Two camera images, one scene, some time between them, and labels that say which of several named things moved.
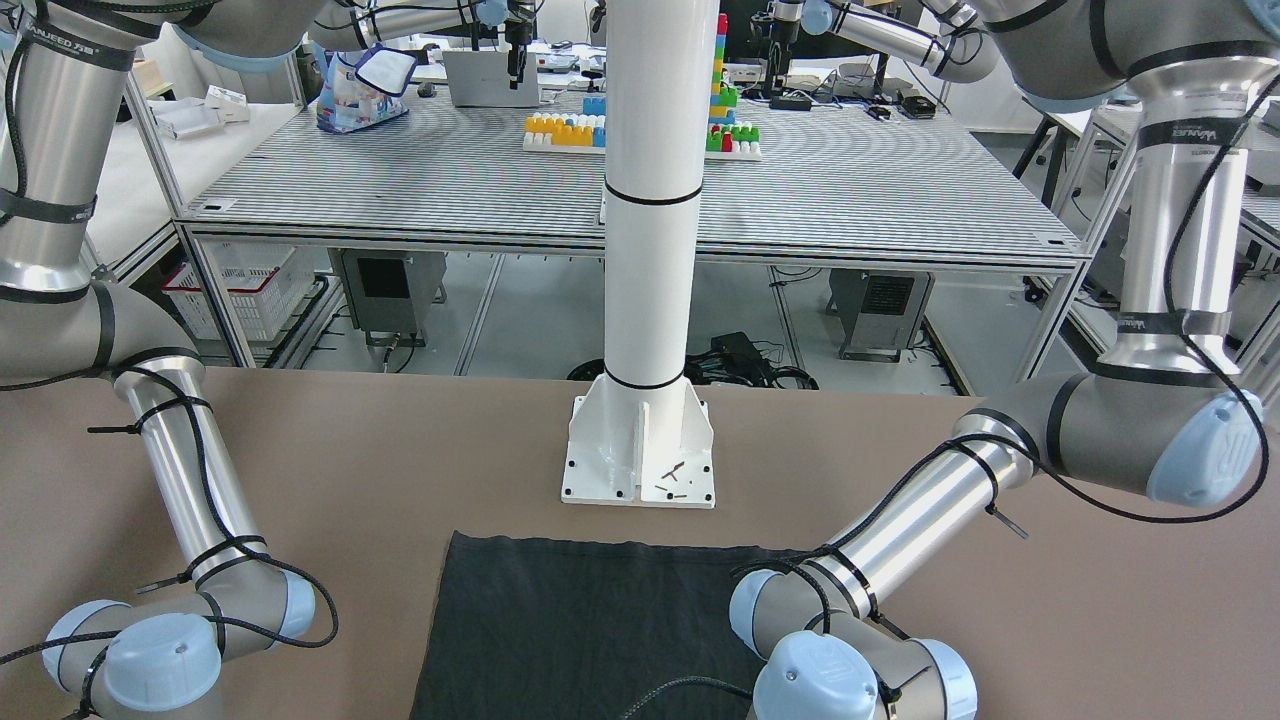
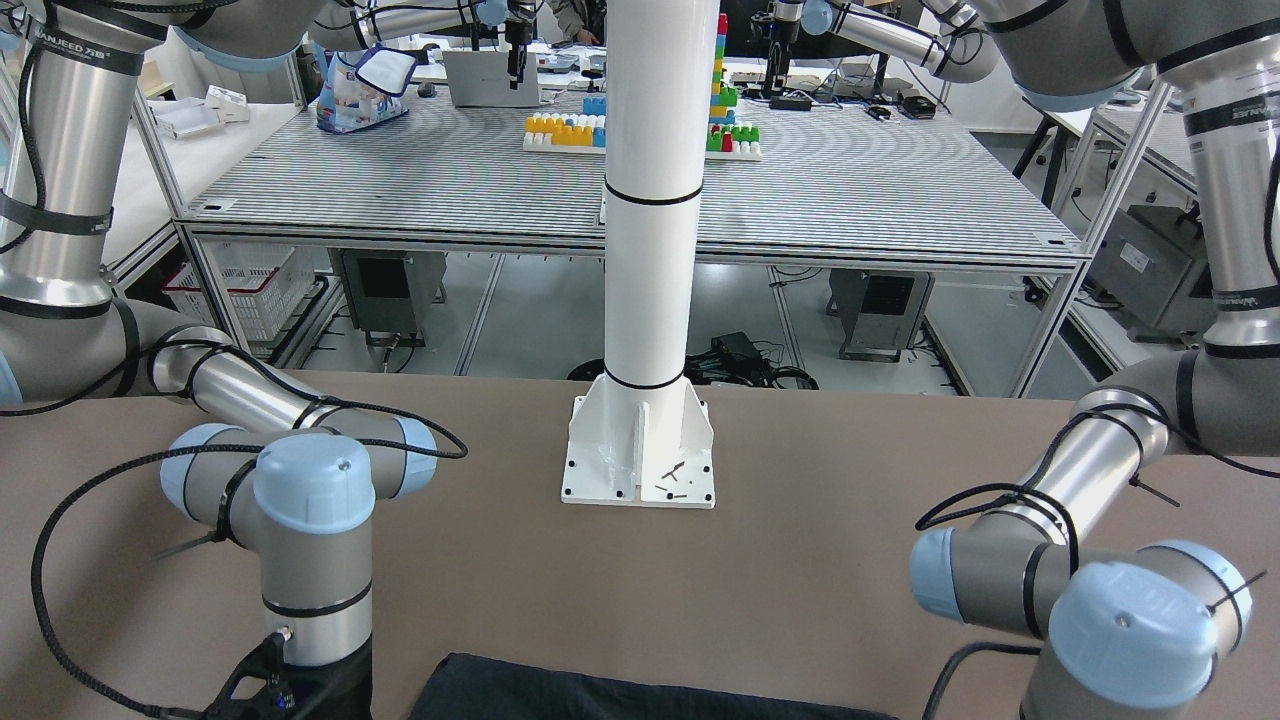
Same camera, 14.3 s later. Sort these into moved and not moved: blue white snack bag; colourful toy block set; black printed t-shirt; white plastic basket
Moved: black printed t-shirt
Not moved: colourful toy block set; white plastic basket; blue white snack bag
